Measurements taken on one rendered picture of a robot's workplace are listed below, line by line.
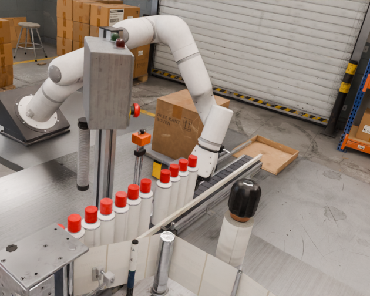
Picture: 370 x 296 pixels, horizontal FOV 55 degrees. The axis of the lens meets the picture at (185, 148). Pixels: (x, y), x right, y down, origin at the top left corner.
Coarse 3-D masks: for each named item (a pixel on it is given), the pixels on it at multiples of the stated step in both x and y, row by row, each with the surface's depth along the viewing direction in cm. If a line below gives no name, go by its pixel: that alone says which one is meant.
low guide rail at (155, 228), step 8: (256, 160) 172; (240, 168) 160; (232, 176) 153; (216, 184) 144; (208, 192) 139; (192, 200) 131; (200, 200) 135; (184, 208) 126; (176, 216) 123; (160, 224) 116; (152, 232) 113
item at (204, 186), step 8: (240, 160) 174; (248, 160) 176; (232, 168) 166; (248, 168) 169; (216, 176) 157; (224, 176) 158; (200, 184) 149; (208, 184) 150; (224, 184) 152; (200, 192) 144; (216, 192) 146; (192, 208) 133; (184, 216) 130; (168, 224) 123; (160, 232) 118
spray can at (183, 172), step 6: (180, 162) 121; (186, 162) 121; (180, 168) 122; (186, 168) 122; (180, 174) 122; (186, 174) 122; (180, 180) 122; (186, 180) 123; (180, 186) 123; (186, 186) 125; (180, 192) 125; (180, 198) 126; (180, 204) 127
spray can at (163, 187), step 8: (160, 176) 114; (168, 176) 113; (160, 184) 114; (168, 184) 114; (160, 192) 114; (168, 192) 115; (160, 200) 116; (168, 200) 117; (160, 208) 117; (168, 208) 120; (152, 216) 120; (160, 216) 118; (152, 224) 121
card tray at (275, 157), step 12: (240, 144) 194; (252, 144) 205; (264, 144) 208; (276, 144) 205; (252, 156) 191; (264, 156) 194; (276, 156) 196; (288, 156) 198; (264, 168) 181; (276, 168) 183
